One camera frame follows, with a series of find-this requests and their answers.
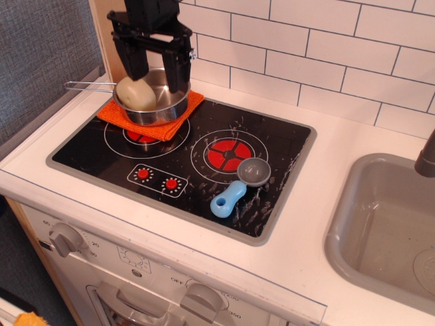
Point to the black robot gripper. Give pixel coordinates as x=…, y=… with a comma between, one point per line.
x=153, y=26

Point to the cream toy potato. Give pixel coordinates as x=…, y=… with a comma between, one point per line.
x=136, y=95

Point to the stainless steel pan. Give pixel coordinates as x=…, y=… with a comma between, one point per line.
x=169, y=106

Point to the orange cloth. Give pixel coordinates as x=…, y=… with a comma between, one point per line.
x=112, y=114

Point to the black toy stovetop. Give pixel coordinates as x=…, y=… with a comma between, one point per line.
x=181, y=176

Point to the blue grey toy scoop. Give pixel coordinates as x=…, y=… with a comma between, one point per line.
x=252, y=172

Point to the grey left timer knob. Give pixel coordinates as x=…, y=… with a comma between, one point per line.
x=65, y=239

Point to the white toy oven front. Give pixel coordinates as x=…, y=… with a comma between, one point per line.
x=108, y=284

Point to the grey right oven knob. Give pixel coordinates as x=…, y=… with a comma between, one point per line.
x=202, y=301

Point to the grey sink basin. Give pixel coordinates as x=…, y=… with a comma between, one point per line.
x=382, y=233

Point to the grey faucet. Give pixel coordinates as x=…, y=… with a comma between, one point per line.
x=425, y=162

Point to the yellow object bottom corner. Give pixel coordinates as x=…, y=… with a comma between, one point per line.
x=29, y=319

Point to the wooden side post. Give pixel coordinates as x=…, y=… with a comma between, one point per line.
x=99, y=10

